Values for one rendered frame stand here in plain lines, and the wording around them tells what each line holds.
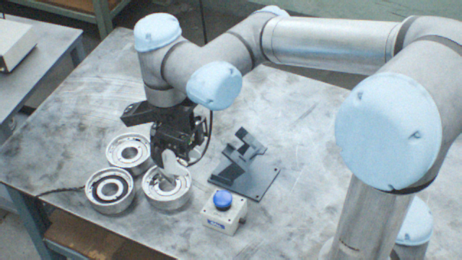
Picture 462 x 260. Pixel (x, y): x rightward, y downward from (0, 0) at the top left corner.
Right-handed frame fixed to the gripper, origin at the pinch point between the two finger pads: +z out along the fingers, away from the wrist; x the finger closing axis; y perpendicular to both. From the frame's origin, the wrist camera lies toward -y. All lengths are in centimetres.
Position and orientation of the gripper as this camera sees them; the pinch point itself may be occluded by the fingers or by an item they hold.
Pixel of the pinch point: (172, 167)
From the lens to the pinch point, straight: 129.2
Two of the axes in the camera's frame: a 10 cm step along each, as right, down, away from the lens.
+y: 8.7, 3.2, -3.9
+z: 0.7, 7.0, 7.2
